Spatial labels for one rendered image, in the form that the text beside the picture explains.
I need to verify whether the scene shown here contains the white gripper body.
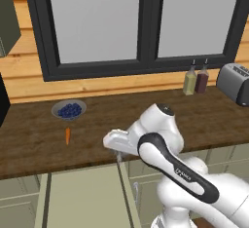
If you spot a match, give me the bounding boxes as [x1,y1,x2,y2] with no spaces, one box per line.
[102,128,140,157]

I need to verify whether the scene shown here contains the pale green open drawer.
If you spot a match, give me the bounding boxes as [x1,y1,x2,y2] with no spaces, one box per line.
[33,162,142,228]

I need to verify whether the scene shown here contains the orange carrot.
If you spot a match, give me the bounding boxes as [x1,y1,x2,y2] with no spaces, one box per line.
[64,127,72,146]

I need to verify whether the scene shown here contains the pale green cupboard door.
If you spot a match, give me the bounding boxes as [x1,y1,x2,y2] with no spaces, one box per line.
[129,176,166,228]

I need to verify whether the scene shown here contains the blueberries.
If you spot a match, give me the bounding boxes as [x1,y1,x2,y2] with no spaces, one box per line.
[57,102,83,120]

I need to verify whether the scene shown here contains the grey bowl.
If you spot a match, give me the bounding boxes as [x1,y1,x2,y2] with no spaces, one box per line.
[51,98,88,122]

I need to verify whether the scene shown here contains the olive oil bottle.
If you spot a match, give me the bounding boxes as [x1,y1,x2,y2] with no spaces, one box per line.
[182,59,197,96]

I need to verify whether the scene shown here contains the dark red vinegar bottle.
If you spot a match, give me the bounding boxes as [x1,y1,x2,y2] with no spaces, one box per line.
[194,58,210,95]

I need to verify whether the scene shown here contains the black appliance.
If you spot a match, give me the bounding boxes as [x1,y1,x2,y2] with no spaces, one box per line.
[0,72,12,129]

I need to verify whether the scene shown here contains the black framed window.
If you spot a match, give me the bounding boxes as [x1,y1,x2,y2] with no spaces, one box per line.
[22,0,249,83]

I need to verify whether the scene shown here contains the silver toaster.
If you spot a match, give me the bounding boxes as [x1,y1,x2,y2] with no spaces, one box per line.
[216,62,249,107]

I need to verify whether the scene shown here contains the silver cupboard handle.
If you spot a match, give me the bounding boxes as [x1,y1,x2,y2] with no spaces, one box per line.
[132,181,141,205]

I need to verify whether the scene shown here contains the dark green wall cupboard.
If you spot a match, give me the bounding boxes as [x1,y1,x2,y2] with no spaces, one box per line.
[0,0,22,58]

